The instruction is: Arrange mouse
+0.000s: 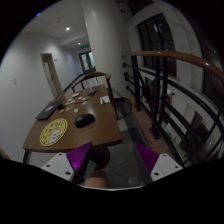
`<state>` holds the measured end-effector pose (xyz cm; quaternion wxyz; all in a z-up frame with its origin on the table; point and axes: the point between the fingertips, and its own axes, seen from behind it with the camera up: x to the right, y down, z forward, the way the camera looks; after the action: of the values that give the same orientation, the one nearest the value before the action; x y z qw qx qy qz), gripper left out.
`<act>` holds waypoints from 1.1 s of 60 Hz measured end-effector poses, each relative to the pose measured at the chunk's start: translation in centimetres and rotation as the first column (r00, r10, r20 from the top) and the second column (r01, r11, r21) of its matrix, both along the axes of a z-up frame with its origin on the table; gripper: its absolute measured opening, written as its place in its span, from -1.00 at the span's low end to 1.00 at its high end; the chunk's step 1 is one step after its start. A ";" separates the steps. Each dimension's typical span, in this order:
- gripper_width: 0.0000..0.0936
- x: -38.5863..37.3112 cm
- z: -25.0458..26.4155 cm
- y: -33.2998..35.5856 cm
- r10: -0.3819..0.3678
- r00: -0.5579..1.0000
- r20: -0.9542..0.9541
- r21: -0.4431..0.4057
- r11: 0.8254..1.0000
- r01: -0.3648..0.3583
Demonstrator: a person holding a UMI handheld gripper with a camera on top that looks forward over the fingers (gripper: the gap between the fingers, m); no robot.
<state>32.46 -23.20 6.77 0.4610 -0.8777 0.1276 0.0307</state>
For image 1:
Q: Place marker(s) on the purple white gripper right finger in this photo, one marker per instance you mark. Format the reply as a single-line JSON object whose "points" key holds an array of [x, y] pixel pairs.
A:
{"points": [[153, 166]]}

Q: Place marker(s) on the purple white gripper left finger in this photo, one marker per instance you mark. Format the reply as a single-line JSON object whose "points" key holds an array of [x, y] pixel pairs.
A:
{"points": [[70, 166]]}

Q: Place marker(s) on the round yellow mouse pad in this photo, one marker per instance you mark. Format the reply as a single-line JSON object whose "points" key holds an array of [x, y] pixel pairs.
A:
{"points": [[53, 132]]}

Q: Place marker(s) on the black computer mouse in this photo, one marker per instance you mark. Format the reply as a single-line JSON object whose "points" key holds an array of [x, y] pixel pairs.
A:
{"points": [[84, 120]]}

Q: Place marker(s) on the brown wooden table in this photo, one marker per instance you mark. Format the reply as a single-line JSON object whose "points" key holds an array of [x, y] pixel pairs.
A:
{"points": [[102, 133]]}

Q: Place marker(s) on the dark closed laptop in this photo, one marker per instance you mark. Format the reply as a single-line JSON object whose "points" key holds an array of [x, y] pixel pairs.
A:
{"points": [[48, 110]]}

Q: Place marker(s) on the white paper booklet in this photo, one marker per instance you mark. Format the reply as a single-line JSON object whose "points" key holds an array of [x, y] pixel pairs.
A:
{"points": [[104, 100]]}

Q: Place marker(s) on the wooden handrail with black railing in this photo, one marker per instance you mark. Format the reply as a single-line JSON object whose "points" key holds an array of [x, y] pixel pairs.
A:
{"points": [[192, 128]]}

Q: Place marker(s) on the wooden chair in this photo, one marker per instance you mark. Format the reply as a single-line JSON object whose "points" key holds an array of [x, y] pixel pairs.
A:
{"points": [[107, 77]]}

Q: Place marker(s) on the white door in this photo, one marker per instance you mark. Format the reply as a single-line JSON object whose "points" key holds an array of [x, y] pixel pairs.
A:
{"points": [[51, 75]]}

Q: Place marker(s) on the glass double door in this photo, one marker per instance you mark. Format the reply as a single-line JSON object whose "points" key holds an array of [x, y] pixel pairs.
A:
{"points": [[87, 62]]}

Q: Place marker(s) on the green exit sign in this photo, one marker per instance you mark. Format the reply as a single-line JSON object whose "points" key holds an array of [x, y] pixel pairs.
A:
{"points": [[84, 46]]}

